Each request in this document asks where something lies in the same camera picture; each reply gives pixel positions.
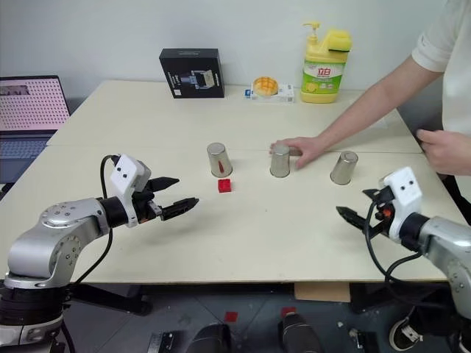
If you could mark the black printed box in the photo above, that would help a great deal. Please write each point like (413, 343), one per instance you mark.
(193, 73)

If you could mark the dark rounded shape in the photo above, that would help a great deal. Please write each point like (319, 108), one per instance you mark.
(211, 338)
(300, 334)

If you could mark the black table base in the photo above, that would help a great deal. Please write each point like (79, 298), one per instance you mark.
(401, 298)
(110, 298)

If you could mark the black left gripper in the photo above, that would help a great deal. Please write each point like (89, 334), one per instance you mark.
(145, 209)

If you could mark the red cube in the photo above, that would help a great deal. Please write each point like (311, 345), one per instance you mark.
(224, 185)

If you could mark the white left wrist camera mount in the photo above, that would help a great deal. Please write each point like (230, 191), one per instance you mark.
(127, 173)

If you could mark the person's right forearm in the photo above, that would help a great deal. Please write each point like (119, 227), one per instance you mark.
(379, 99)

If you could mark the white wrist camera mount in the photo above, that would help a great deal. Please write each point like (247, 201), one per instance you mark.
(403, 187)
(127, 173)

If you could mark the person's right hand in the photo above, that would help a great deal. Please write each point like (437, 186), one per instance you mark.
(307, 147)

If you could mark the yellow detergent pump bottle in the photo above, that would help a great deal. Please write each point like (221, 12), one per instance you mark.
(322, 81)

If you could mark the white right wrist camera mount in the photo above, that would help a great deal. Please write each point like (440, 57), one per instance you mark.
(403, 187)

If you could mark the round yellow bun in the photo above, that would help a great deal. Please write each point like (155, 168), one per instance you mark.
(266, 86)

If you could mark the person's white shirt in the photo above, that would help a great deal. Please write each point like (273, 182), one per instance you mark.
(458, 73)

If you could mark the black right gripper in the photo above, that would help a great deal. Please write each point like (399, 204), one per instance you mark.
(380, 228)

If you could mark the black white sneaker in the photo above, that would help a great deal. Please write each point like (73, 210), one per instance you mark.
(404, 332)

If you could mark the yellow sponge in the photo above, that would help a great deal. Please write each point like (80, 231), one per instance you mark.
(340, 40)

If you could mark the person's left hand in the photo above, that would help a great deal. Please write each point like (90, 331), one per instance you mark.
(447, 150)

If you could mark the grey laptop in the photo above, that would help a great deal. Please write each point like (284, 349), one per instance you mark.
(29, 106)

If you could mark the brown cardboard piece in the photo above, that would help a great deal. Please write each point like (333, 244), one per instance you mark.
(322, 292)

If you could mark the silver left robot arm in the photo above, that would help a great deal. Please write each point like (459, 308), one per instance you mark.
(44, 242)

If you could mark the white blue flat packet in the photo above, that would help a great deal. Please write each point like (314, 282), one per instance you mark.
(285, 93)

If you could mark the steel cup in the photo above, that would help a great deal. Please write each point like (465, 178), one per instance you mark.
(220, 162)
(344, 169)
(280, 163)

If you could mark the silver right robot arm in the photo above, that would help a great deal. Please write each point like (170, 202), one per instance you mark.
(441, 239)

